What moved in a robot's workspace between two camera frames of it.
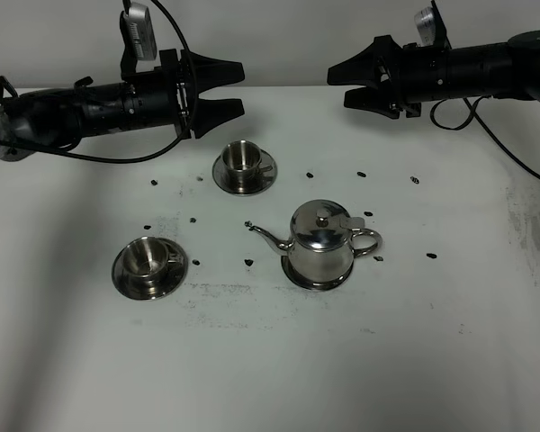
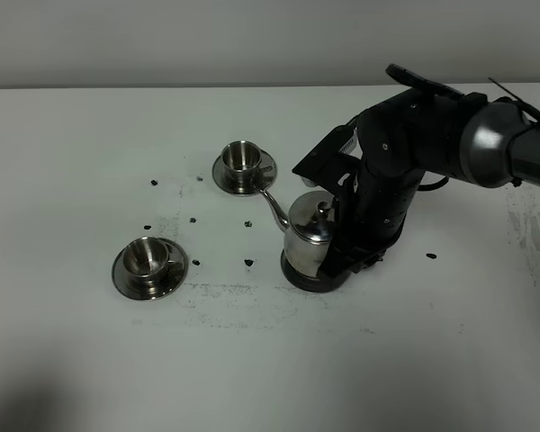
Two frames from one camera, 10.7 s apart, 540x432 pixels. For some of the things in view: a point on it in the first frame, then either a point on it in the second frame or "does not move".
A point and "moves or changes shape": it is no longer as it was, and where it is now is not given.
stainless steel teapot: x=324 y=240 moves or changes shape
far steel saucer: x=264 y=181 does not move
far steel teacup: x=241 y=162 does not move
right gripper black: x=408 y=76 -> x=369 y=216
